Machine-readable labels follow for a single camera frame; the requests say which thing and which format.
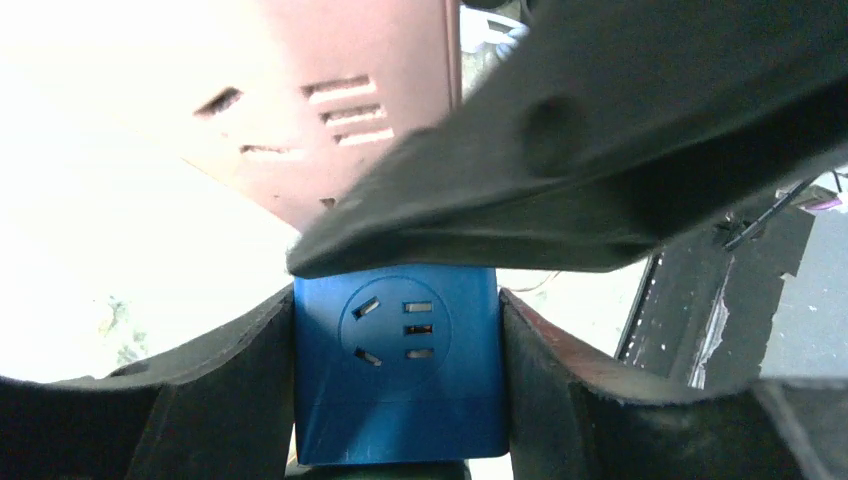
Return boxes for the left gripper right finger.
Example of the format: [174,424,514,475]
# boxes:
[499,290,847,479]

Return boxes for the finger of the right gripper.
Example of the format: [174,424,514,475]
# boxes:
[287,1,847,278]

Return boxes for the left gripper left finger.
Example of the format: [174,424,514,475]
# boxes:
[1,288,294,479]

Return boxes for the blue cube socket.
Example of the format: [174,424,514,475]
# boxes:
[294,264,508,466]

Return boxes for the pink power strip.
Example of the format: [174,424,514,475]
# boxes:
[133,1,461,229]

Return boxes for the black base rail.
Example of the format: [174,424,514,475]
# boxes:
[616,196,847,389]

